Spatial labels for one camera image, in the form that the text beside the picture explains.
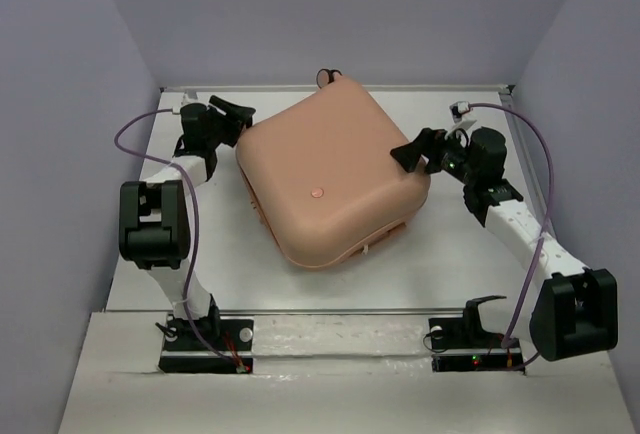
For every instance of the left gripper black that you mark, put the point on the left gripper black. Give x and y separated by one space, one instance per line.
236 128

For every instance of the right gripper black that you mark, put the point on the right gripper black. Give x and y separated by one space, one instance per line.
428 142

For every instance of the pink hard-shell suitcase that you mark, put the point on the pink hard-shell suitcase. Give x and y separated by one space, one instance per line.
321 176

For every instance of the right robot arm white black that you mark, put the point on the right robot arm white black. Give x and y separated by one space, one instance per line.
565 308

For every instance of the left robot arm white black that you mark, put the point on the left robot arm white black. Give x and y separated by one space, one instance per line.
159 222

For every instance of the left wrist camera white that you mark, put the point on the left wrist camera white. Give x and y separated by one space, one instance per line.
185 101

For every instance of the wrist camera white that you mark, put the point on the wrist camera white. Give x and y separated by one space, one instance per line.
463 117
185 101

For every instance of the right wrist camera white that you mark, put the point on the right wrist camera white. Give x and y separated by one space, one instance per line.
463 117

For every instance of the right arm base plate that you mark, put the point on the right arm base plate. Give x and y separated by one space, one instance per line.
455 347

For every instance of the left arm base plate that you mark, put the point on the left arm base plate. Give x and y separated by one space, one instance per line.
230 351

